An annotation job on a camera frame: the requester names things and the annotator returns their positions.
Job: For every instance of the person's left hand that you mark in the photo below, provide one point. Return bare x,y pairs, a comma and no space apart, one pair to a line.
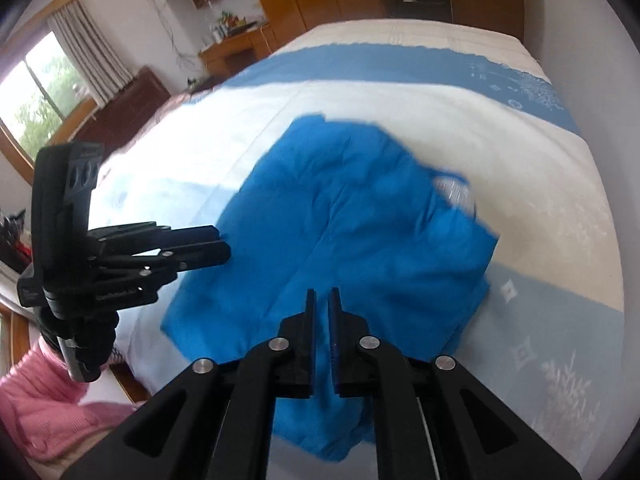
95,340

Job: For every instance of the blue pants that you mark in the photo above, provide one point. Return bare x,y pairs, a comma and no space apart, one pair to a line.
350,220

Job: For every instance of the person's left forearm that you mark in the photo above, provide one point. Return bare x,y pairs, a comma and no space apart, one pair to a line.
45,405

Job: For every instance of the white and blue bed blanket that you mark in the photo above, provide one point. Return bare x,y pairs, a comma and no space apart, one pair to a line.
525,160

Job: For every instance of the beige curtain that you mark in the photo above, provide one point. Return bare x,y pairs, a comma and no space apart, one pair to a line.
87,55

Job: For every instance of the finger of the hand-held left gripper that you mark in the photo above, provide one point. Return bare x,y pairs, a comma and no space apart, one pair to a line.
200,255
190,234

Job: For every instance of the pink patterned bedsheet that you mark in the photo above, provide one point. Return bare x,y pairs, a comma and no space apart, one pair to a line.
165,110

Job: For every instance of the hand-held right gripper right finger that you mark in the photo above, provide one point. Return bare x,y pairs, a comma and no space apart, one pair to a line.
336,340

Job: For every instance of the black appliance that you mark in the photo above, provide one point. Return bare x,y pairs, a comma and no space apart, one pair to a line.
421,6

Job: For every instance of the dark wooden cabinet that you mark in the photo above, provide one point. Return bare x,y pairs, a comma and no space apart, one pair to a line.
120,110

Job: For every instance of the window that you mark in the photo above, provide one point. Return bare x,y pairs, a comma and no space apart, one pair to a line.
35,95

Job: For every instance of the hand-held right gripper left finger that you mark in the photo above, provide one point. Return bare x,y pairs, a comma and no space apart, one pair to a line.
309,340

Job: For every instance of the clutter on desk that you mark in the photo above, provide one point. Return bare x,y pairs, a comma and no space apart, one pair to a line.
231,24

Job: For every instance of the wooden desk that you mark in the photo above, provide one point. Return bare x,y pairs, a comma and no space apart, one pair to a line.
235,50

